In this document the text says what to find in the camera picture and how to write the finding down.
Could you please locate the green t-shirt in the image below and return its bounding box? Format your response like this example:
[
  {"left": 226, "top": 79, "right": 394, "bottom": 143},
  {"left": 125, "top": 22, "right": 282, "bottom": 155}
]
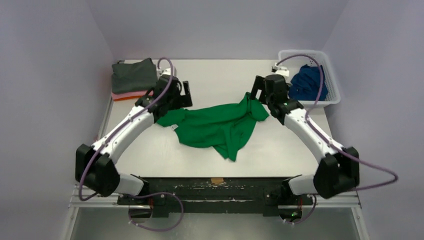
[{"left": 156, "top": 92, "right": 269, "bottom": 162}]

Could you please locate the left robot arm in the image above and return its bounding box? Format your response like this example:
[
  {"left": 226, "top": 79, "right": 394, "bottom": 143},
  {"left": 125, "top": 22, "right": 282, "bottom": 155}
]
[{"left": 75, "top": 73, "right": 193, "bottom": 205}]

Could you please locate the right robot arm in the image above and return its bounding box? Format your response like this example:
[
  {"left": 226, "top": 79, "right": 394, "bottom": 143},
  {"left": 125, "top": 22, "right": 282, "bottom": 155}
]
[{"left": 250, "top": 74, "right": 360, "bottom": 204}]

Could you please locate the blue crumpled t-shirt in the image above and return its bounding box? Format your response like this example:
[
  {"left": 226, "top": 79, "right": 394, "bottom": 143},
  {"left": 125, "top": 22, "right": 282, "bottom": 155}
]
[{"left": 288, "top": 64, "right": 321, "bottom": 101}]

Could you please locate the white plastic basket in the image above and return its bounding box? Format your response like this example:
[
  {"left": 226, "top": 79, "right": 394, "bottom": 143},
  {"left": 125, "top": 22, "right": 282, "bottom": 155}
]
[{"left": 278, "top": 49, "right": 341, "bottom": 108}]

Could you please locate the dark grey folded t-shirt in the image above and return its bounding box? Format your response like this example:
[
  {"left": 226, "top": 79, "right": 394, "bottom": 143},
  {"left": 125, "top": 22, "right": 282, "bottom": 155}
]
[{"left": 111, "top": 58, "right": 158, "bottom": 95}]

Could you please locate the orange folded t-shirt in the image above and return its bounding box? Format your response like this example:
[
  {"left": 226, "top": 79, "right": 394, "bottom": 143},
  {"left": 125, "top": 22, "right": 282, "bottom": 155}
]
[{"left": 112, "top": 95, "right": 140, "bottom": 102}]

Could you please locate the pink folded t-shirt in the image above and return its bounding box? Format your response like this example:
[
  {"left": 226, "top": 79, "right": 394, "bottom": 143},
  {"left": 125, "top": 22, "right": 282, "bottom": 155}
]
[{"left": 111, "top": 90, "right": 148, "bottom": 97}]

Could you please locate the brown tape piece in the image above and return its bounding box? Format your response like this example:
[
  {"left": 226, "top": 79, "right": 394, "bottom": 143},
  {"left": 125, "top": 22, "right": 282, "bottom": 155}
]
[{"left": 210, "top": 177, "right": 225, "bottom": 185}]

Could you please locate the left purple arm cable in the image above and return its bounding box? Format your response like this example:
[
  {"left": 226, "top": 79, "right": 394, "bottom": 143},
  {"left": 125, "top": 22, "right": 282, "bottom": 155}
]
[{"left": 78, "top": 57, "right": 174, "bottom": 202}]

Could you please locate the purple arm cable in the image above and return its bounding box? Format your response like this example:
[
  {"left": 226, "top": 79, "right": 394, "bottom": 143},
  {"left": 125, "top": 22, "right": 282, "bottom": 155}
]
[
  {"left": 275, "top": 54, "right": 399, "bottom": 193},
  {"left": 78, "top": 57, "right": 174, "bottom": 202}
]

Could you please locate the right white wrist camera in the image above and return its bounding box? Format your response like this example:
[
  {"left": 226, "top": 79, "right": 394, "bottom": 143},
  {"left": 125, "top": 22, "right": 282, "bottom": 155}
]
[{"left": 271, "top": 62, "right": 290, "bottom": 78}]

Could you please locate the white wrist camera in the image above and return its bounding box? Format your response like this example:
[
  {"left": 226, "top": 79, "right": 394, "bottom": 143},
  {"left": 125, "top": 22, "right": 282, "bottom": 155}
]
[
  {"left": 271, "top": 62, "right": 290, "bottom": 78},
  {"left": 156, "top": 67, "right": 177, "bottom": 78}
]

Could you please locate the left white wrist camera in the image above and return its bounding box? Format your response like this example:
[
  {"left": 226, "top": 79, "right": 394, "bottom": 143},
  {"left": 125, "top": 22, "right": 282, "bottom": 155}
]
[{"left": 156, "top": 67, "right": 177, "bottom": 78}]

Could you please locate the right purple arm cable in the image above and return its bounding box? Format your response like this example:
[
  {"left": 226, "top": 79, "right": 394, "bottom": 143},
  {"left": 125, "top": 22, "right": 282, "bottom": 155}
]
[{"left": 275, "top": 54, "right": 399, "bottom": 193}]

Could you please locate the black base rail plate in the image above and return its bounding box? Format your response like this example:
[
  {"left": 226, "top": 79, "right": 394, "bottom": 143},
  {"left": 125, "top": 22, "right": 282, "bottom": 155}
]
[{"left": 117, "top": 177, "right": 314, "bottom": 220}]

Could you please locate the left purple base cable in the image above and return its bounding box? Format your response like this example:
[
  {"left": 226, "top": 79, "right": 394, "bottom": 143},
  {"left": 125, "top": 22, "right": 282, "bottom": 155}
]
[{"left": 128, "top": 191, "right": 184, "bottom": 232}]

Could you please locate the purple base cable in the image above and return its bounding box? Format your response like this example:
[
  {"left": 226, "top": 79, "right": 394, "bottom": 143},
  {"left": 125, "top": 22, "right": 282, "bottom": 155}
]
[
  {"left": 282, "top": 195, "right": 318, "bottom": 226},
  {"left": 128, "top": 191, "right": 184, "bottom": 232}
]

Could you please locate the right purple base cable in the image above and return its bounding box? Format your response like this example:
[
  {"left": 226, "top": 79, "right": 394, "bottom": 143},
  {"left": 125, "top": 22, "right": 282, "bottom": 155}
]
[{"left": 282, "top": 195, "right": 318, "bottom": 226}]

